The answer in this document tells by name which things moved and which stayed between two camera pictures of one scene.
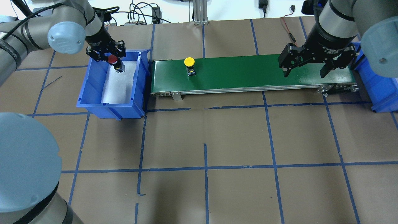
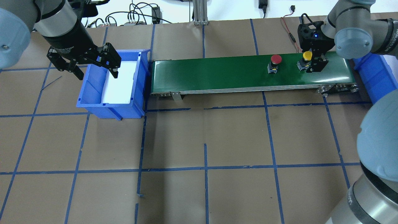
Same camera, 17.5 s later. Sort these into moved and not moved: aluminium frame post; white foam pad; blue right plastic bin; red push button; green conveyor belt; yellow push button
Moved: yellow push button; red push button
Not moved: aluminium frame post; green conveyor belt; white foam pad; blue right plastic bin
